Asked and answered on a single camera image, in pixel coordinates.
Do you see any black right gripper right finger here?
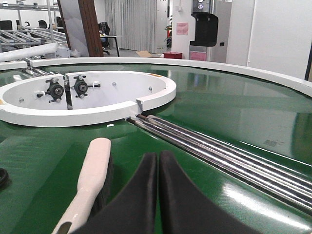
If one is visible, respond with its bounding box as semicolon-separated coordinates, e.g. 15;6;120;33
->
158;151;257;234

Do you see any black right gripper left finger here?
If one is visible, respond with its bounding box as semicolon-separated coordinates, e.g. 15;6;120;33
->
74;153;157;234

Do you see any pink hand broom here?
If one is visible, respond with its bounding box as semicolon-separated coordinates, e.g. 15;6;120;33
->
52;137;111;234

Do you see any black cable bundle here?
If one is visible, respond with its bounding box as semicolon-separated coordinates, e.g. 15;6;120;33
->
0;168;9;189

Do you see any steel conveyor rollers right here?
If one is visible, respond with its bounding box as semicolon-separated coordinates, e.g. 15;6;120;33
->
128;115;312;214

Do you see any white outer conveyor rim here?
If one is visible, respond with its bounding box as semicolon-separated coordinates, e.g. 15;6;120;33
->
30;57;312;97

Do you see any black bearing block right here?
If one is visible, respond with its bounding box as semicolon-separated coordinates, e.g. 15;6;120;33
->
70;75;101;98

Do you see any black bearing block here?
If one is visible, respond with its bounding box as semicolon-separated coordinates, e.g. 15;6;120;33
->
35;78;64;103
70;75;101;98

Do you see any black bearing block left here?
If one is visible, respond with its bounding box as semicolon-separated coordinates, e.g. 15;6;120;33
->
35;78;64;103

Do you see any red box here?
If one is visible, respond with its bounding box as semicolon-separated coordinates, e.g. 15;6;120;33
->
163;51;183;59

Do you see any cardboard box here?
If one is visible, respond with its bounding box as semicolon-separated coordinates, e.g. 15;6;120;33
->
136;51;157;58

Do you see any black water dispenser machine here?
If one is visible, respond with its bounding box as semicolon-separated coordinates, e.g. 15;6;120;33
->
189;0;218;61

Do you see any black desk with chair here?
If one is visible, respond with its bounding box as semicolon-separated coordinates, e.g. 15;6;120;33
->
98;22;122;57

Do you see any white outer rim left segment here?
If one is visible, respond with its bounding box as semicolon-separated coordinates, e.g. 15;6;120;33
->
0;61;28;71

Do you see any white foam tube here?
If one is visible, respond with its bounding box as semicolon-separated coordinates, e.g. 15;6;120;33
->
0;42;59;62

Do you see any metal roller rack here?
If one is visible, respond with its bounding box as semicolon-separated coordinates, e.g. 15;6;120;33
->
0;0;67;52

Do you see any brown wooden pillar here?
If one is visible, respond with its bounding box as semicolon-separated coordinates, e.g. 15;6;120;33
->
78;0;103;57

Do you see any white inner conveyor ring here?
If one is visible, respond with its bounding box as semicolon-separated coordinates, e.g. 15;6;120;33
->
0;70;176;128

